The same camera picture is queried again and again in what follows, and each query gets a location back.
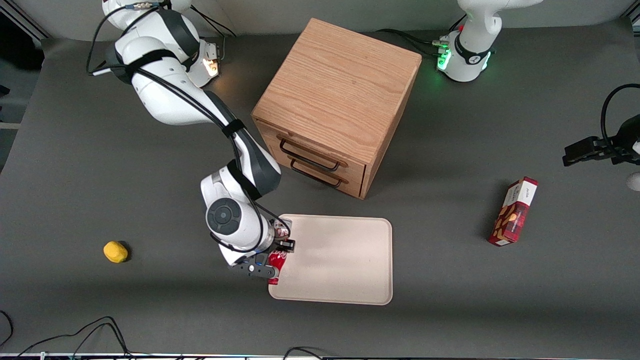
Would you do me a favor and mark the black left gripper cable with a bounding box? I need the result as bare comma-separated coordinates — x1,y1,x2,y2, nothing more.
600,83,640,147

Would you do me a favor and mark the black left base cable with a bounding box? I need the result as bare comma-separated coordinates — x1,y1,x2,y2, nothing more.
375,14,469,59

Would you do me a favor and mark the black right base cable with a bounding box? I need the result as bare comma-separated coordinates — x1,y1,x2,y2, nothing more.
189,5,239,62

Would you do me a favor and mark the wooden two-drawer cabinet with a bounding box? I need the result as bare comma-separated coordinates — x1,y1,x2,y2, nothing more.
251,18,422,200

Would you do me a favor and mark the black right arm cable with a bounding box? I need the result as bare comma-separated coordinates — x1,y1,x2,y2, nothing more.
87,0,294,257

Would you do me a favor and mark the black table edge cable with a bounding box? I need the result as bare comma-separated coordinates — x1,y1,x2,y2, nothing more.
282,346,327,360
16,315,201,359
0,310,14,349

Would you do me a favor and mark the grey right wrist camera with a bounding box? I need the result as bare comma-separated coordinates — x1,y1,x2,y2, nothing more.
229,259,280,280

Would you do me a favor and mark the beige plastic tray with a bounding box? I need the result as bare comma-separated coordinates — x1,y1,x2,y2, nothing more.
268,214,394,306

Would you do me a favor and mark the black metal drawer handle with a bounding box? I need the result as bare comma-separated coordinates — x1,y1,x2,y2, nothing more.
279,138,342,173
290,159,345,190

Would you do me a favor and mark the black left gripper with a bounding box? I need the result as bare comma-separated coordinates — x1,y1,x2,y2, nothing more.
562,114,640,167

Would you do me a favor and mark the red coke bottle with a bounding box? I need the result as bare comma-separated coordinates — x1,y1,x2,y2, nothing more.
267,220,292,286

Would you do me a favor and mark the black base cable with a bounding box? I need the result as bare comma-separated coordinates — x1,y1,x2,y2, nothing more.
189,5,239,62
375,14,469,59

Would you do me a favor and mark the red cookie box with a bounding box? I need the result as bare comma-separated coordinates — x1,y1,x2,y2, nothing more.
488,176,539,247

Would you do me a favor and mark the wooden drawer front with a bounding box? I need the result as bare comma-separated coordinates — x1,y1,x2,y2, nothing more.
256,120,369,187
272,150,365,199

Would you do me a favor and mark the yellow lemon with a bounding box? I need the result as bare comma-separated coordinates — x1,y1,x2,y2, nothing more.
103,241,129,264

